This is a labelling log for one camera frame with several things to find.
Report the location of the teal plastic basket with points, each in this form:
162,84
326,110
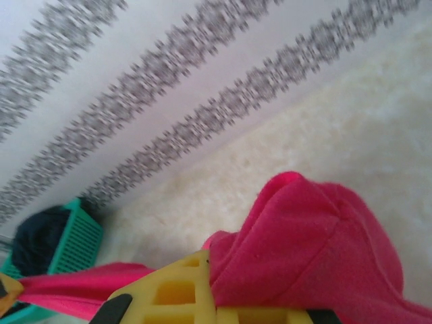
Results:
77,243

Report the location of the red t-shirt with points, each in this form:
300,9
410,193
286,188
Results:
303,236

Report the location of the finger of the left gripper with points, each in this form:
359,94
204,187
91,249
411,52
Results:
175,275

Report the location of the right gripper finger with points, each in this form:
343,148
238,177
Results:
10,287

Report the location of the dark navy t-shirt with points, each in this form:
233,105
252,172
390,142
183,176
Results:
37,243

